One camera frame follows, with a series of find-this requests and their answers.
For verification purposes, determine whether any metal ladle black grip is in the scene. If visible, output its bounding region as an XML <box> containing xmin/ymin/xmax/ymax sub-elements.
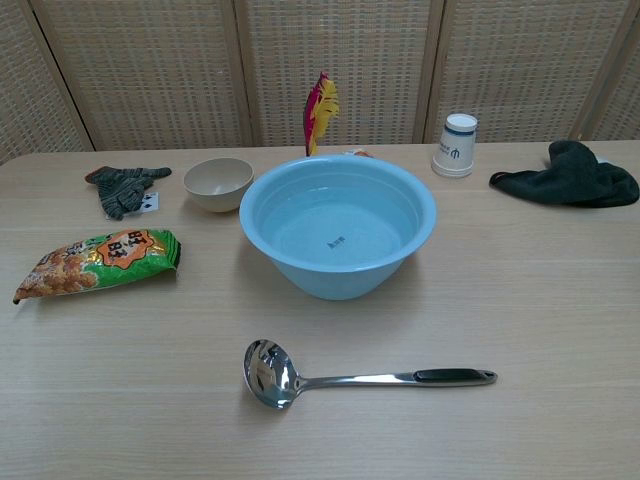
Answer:
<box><xmin>243</xmin><ymin>338</ymin><xmax>499</xmax><ymax>411</ymax></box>

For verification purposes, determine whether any light blue plastic basin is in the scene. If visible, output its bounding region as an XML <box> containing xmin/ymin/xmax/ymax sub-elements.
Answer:
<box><xmin>238</xmin><ymin>154</ymin><xmax>438</xmax><ymax>302</ymax></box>

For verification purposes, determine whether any beige bowl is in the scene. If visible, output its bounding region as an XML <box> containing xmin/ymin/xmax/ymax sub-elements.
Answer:
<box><xmin>183</xmin><ymin>157</ymin><xmax>255</xmax><ymax>214</ymax></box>

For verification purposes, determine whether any red yellow toy figure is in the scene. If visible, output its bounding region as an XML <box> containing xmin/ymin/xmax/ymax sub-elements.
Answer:
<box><xmin>303</xmin><ymin>71</ymin><xmax>341</xmax><ymax>158</ymax></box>

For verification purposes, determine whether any white paper cup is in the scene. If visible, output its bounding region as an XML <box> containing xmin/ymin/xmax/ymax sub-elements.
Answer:
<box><xmin>431</xmin><ymin>113</ymin><xmax>477</xmax><ymax>178</ymax></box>

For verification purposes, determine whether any striped knit work glove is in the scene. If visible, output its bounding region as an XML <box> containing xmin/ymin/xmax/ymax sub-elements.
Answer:
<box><xmin>84</xmin><ymin>166</ymin><xmax>173</xmax><ymax>221</ymax></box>

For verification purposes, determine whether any green orange snack bag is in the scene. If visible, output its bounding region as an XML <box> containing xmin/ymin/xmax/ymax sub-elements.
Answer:
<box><xmin>13</xmin><ymin>228</ymin><xmax>182</xmax><ymax>305</ymax></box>

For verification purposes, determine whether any woven folding screen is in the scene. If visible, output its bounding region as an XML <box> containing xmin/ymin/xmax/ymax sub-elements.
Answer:
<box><xmin>0</xmin><ymin>0</ymin><xmax>640</xmax><ymax>166</ymax></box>

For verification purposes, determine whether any black cloth mitt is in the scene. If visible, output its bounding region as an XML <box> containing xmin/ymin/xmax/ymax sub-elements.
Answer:
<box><xmin>489</xmin><ymin>140</ymin><xmax>640</xmax><ymax>208</ymax></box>

